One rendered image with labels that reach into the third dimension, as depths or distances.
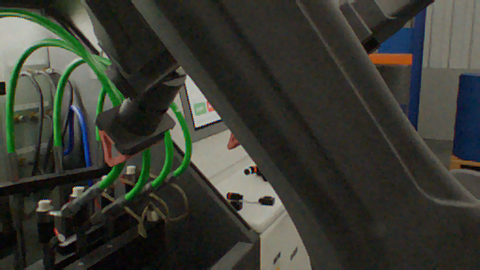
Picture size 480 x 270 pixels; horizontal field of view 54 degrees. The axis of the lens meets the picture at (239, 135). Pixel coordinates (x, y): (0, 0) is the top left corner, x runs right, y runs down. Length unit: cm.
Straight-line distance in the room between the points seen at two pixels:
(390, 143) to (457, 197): 3
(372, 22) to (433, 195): 47
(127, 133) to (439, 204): 52
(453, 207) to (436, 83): 691
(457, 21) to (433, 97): 106
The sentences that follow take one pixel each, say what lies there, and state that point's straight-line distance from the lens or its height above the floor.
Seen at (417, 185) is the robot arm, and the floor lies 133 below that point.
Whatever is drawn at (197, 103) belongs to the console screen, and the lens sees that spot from 128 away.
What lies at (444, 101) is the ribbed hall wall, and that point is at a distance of 710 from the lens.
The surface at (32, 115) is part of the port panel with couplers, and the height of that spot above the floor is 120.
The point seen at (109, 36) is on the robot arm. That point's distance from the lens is 45.
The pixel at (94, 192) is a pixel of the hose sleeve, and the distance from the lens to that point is 76.
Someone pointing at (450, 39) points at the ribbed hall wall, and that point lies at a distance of 709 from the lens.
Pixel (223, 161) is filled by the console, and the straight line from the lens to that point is 137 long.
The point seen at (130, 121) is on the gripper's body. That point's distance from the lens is 64.
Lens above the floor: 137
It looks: 11 degrees down
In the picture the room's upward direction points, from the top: straight up
